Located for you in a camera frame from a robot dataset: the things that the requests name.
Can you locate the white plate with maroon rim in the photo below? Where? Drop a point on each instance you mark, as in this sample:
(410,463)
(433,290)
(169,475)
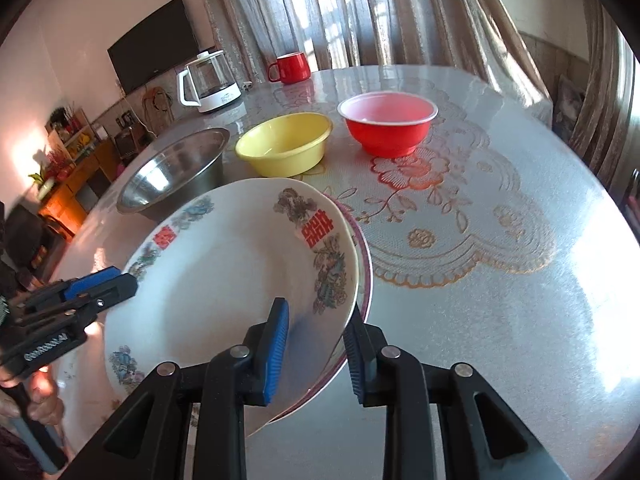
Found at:
(365,270)

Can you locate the small cluttered shelf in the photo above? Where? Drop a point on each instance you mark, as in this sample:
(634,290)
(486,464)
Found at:
(70,130)

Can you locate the white glass electric kettle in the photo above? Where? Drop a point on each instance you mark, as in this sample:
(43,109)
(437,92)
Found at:
(212,85)

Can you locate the orange wooden cabinet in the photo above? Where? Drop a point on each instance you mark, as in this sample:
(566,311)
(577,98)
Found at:
(75,185)

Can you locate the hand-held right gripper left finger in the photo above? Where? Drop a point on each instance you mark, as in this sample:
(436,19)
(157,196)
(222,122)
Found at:
(277,350)

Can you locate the yellow plastic bowl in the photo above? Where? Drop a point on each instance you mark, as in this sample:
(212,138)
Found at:
(285,147)

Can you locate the beige sheer curtain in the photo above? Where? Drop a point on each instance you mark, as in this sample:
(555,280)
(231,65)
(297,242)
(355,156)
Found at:
(380,10)

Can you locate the red plastic bowl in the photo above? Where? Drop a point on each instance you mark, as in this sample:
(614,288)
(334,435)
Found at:
(387,132)

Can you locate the white floral plate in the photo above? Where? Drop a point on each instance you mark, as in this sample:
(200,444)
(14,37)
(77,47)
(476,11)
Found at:
(220,280)

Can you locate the beige side curtain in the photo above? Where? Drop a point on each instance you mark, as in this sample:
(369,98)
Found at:
(602,110)

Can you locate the lace-patterned tablecloth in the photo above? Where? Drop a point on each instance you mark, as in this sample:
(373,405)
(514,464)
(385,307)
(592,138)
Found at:
(475,260)

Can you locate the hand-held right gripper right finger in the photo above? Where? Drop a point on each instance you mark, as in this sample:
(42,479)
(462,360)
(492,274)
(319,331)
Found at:
(354,360)

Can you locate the potted plant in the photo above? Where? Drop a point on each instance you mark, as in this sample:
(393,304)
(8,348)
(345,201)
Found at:
(42,180)

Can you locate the person's left hand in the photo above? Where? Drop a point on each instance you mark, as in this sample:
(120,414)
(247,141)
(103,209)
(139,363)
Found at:
(47,400)

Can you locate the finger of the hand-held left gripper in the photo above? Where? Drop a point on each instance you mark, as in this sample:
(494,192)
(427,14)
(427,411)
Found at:
(92,281)
(112,291)

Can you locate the black wall television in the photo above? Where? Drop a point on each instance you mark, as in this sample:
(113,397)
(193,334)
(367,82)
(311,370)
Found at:
(152,45)

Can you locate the grey patterned cushion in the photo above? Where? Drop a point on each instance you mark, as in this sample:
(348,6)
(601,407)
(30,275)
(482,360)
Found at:
(569,105)

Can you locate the stainless steel bowl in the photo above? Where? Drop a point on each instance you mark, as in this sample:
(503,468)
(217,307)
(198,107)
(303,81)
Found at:
(170,175)

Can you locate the red mug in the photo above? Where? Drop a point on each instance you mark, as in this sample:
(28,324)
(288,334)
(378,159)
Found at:
(292,69)

